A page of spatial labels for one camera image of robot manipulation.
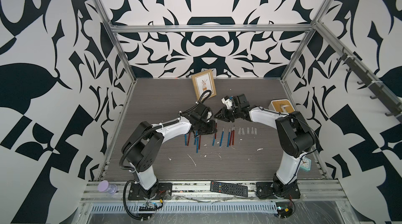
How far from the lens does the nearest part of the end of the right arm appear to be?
2.43 feet

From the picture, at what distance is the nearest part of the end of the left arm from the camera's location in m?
0.68

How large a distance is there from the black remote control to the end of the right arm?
1.05ft

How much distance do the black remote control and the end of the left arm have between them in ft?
0.84

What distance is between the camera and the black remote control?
742 mm
